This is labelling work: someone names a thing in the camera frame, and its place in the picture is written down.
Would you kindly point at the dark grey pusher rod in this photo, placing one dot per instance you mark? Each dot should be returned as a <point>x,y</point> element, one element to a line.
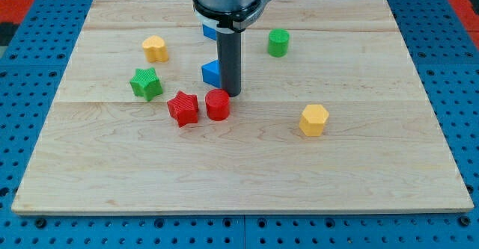
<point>229,52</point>

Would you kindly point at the blue block near rod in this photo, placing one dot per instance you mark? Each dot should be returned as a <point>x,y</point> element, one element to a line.
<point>210,73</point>

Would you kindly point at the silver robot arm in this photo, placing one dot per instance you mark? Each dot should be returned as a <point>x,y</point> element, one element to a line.
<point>229,16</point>

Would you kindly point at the yellow heart block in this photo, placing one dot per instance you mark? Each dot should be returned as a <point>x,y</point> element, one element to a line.
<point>155,49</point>

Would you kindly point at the red cylinder block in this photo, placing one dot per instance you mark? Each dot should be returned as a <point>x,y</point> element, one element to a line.
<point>218,104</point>

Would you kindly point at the yellow hexagon block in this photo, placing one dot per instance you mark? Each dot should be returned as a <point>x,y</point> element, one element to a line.
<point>313,120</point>

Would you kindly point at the green cylinder block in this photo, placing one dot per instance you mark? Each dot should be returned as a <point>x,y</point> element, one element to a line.
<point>278,42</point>

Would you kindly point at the blue block behind arm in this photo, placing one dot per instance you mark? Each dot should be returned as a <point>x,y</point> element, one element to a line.
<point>209,32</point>

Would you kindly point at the red star block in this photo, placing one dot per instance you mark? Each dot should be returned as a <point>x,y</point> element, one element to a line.
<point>184,108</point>

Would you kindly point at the green star block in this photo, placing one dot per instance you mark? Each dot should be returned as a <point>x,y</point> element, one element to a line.
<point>145,83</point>

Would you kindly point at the light wooden board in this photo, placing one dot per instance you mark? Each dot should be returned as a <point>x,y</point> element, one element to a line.
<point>105,151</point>

